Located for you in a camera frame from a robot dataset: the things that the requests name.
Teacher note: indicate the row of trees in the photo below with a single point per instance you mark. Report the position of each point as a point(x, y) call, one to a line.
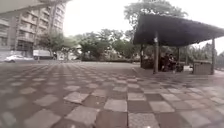
point(96, 45)

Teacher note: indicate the checkered brick paving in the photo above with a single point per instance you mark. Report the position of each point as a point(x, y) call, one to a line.
point(100, 96)

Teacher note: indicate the group of people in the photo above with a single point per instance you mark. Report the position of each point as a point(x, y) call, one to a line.
point(168, 63)

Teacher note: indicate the dark-roofed shelter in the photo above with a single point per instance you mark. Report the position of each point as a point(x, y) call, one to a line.
point(173, 31)

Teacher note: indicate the white truck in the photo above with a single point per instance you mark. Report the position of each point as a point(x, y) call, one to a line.
point(41, 53)

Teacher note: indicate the tall multi-storey building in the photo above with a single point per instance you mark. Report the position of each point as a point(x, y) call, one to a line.
point(30, 30)

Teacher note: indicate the grey concrete box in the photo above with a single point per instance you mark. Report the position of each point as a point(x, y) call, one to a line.
point(202, 67)

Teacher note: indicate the white car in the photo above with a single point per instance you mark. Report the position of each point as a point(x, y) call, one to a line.
point(15, 58)

